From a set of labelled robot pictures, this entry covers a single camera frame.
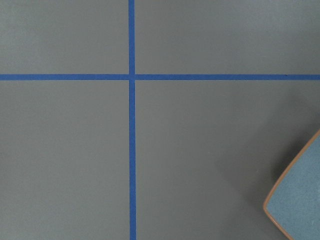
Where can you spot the grey square plate orange rim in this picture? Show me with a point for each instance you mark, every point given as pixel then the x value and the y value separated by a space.
pixel 293 204

